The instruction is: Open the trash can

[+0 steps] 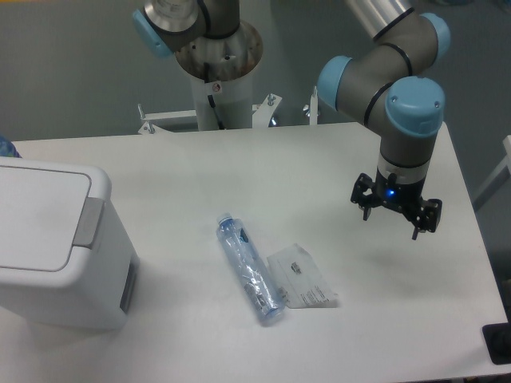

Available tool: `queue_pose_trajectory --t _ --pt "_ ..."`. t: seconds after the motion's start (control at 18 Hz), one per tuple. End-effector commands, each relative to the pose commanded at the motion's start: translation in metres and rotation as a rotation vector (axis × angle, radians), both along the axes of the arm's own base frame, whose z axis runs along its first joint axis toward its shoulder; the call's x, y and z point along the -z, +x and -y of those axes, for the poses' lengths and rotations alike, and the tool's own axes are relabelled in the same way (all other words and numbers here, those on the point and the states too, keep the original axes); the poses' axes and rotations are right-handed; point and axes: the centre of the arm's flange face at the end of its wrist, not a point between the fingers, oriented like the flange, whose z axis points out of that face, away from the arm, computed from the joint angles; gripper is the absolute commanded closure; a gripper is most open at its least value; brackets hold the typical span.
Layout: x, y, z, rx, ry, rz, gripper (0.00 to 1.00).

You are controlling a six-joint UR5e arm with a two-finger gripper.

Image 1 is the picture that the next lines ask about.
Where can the clear plastic bag packet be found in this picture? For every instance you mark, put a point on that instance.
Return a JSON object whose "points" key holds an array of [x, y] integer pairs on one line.
{"points": [[299, 280]]}

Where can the blue patterned object left edge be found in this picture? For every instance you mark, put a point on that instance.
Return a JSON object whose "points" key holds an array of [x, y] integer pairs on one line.
{"points": [[8, 149]]}

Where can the clear plastic water bottle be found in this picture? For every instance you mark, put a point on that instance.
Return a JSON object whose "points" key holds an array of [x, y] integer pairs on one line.
{"points": [[250, 269]]}

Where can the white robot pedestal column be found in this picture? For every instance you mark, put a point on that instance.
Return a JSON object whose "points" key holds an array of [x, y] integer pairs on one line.
{"points": [[223, 68]]}

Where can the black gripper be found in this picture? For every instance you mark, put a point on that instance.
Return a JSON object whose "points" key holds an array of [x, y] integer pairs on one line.
{"points": [[405, 199]]}

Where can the white metal base frame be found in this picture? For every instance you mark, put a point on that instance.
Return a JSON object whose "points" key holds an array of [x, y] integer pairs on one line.
{"points": [[212, 115]]}

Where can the white trash can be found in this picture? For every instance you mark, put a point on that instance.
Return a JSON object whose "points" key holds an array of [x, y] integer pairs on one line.
{"points": [[94, 288]]}

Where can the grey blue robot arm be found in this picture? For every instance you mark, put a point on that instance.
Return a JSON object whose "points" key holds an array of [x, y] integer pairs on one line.
{"points": [[386, 93]]}

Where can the white trash can lid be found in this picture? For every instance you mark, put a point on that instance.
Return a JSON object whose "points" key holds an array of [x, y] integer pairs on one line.
{"points": [[41, 206]]}

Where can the white frame at right edge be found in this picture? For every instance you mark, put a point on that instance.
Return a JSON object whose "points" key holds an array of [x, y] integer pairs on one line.
{"points": [[498, 176]]}

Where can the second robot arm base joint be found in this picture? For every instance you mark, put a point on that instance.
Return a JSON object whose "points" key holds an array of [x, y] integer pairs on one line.
{"points": [[167, 26]]}

